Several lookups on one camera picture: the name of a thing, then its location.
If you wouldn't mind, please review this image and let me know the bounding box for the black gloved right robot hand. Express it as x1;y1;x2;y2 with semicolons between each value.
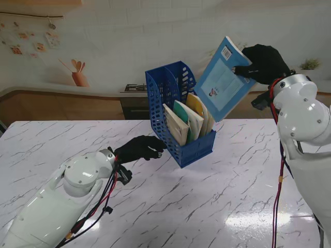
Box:
232;43;292;85

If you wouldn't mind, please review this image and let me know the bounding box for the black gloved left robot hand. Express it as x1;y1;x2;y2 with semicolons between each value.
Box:
114;135;168;163

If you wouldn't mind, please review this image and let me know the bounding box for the tan paperback book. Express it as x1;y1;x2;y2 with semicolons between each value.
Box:
162;103;190;147

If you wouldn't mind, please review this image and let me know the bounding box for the light blue paperback book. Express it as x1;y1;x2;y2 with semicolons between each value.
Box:
193;36;257;122

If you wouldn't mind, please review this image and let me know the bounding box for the teal illustrated paperback book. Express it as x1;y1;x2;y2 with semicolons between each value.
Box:
172;100;205;143

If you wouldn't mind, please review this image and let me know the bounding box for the yellow and white book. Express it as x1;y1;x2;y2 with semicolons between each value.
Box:
185;92;215;135

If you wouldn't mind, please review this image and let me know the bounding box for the blue plastic file holder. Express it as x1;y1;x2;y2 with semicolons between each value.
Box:
145;60;217;169

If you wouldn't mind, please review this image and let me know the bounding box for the printed kitchen backdrop banner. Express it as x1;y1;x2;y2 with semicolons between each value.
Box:
0;0;331;122

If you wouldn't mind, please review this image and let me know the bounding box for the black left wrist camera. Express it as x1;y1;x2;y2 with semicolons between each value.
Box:
117;166;133;185

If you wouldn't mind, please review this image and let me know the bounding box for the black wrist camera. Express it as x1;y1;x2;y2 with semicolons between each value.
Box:
117;166;133;185
251;91;272;111

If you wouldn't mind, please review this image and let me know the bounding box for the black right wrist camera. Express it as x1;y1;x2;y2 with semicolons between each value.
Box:
251;91;272;111

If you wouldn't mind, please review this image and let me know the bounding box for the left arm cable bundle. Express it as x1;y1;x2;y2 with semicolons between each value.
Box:
55;156;121;247

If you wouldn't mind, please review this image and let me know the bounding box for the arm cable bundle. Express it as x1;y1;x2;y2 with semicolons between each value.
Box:
55;156;121;247
267;80;325;248

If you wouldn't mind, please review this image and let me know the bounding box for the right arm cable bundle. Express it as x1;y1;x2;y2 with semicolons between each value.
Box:
267;80;325;248

